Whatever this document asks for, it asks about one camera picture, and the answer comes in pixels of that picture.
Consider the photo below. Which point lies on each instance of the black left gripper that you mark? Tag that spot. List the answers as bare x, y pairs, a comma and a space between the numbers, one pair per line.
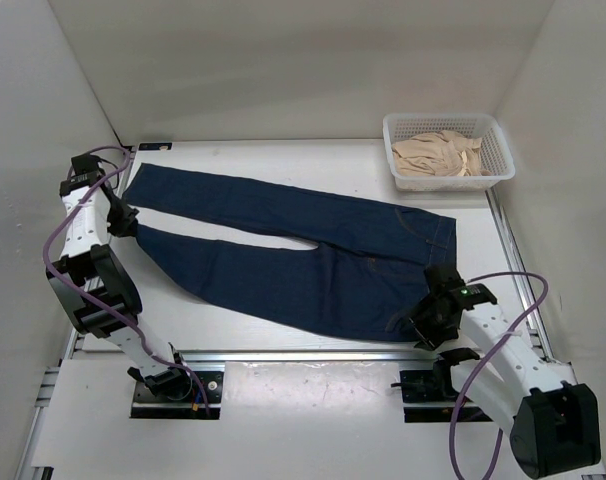
128, 220

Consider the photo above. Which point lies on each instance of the white plastic perforated basket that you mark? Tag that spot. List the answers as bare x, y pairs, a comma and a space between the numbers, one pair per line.
495, 153

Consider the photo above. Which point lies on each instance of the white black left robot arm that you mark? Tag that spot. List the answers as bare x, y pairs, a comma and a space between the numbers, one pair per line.
95, 290

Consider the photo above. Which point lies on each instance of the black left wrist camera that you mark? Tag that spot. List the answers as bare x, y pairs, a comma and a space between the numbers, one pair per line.
84, 164

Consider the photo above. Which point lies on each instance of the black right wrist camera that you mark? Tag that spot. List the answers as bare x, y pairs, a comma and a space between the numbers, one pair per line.
442, 278

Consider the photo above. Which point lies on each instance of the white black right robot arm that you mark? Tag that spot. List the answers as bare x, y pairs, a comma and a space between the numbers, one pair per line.
552, 425

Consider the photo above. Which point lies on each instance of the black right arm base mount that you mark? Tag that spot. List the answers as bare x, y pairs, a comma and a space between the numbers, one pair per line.
425, 400

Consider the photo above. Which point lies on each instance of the beige folded cloth in basket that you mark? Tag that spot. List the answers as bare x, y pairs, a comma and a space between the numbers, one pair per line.
439, 154

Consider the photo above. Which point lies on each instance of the dark blue denim trousers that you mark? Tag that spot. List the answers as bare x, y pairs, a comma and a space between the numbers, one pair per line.
364, 272

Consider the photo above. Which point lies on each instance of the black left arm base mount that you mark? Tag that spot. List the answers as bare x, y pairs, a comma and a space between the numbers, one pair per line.
179, 398

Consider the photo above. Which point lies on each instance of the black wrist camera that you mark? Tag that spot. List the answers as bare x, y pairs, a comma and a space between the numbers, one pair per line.
442, 278
84, 164

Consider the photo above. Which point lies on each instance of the aluminium table edge rail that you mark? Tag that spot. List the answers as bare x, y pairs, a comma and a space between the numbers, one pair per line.
318, 356

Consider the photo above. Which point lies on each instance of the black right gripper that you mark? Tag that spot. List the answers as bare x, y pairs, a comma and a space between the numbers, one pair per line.
430, 338

